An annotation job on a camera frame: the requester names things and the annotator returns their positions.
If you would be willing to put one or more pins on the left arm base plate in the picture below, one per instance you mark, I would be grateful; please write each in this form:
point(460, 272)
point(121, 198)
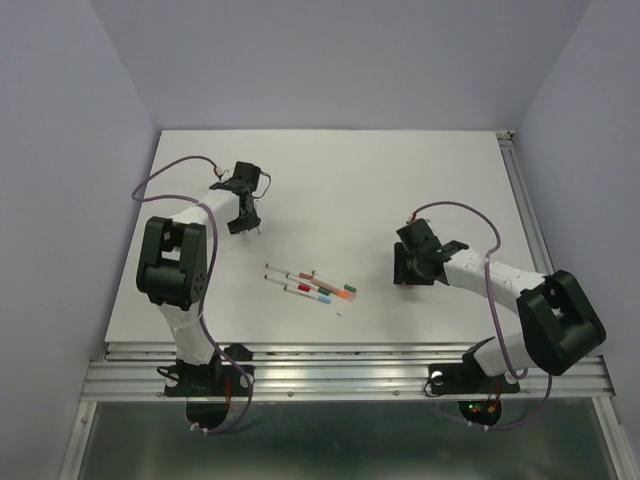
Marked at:
point(216, 379)

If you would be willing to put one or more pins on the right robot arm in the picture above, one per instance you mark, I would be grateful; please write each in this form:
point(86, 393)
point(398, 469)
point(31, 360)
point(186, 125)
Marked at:
point(559, 325)

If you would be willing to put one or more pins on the brown capped marker pen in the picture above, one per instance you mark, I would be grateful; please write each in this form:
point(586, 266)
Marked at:
point(287, 271)

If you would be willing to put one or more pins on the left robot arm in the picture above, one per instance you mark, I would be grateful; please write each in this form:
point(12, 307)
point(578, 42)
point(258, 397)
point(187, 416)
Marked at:
point(176, 263)

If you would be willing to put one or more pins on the orange marker clear cap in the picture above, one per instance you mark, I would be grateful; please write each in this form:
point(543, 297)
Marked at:
point(341, 294)

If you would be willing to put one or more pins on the right side aluminium rail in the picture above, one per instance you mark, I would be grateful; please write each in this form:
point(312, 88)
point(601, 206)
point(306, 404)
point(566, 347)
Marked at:
point(532, 230)

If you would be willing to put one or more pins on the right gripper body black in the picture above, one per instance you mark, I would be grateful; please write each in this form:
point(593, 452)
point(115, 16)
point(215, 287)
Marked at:
point(406, 267)

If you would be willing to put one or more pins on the red capped marker pen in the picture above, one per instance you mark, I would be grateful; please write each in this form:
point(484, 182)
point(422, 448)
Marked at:
point(287, 283)

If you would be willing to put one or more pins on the aluminium frame rail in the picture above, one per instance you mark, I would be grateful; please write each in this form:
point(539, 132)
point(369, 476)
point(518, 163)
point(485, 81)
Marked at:
point(283, 372)

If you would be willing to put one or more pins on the grey capped marker pen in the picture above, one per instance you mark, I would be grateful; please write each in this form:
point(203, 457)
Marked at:
point(251, 232)

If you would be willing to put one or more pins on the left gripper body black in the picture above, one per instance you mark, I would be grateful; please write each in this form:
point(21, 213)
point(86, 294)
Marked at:
point(247, 221)

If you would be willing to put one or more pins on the blue capped marker pen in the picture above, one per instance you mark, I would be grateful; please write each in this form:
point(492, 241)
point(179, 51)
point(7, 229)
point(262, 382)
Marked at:
point(309, 295)

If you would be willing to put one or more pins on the green capped marker pen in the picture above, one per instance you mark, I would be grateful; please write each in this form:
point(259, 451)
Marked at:
point(334, 281)

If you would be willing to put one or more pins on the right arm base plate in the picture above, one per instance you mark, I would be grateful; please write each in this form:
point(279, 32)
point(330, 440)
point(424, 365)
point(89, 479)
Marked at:
point(465, 377)

